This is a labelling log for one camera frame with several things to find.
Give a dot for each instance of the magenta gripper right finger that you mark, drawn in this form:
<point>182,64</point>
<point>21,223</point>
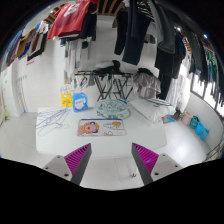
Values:
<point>145,160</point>

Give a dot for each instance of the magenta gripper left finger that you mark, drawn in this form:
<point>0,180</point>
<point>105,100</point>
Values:
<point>77,162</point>

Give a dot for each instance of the cartoon printed towel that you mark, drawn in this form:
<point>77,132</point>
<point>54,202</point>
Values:
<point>101,127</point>

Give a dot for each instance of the folded white bedding stack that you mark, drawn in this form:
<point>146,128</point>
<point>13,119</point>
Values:
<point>150,110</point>

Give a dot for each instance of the pink bucket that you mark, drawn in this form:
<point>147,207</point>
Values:
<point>187,118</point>

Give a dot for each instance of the blue detergent bottle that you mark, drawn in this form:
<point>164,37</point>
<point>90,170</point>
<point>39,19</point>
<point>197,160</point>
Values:
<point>79,102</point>

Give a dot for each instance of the round teal clip hanger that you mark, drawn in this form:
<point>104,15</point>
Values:
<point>112,109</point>

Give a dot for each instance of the yellow detergent bag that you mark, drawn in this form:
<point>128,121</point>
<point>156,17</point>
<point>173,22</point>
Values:
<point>66,100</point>

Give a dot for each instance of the teal basket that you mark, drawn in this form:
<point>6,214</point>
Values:
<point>194,122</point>

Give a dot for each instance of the grey garment on rack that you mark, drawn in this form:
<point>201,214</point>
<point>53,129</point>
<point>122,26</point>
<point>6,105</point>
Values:
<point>146,84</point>

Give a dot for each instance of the black folding drying rack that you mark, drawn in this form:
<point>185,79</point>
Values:
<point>109,84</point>

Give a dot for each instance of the dark hanging jacket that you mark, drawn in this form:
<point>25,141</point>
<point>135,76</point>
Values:
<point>170,48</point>

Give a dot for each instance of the black hanging trousers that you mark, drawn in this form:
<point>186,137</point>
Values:
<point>131,31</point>

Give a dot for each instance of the red hanging shirt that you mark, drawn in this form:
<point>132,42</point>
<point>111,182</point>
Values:
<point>70,19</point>

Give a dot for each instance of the pile of wire hangers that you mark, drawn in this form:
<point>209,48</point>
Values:
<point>52,119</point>

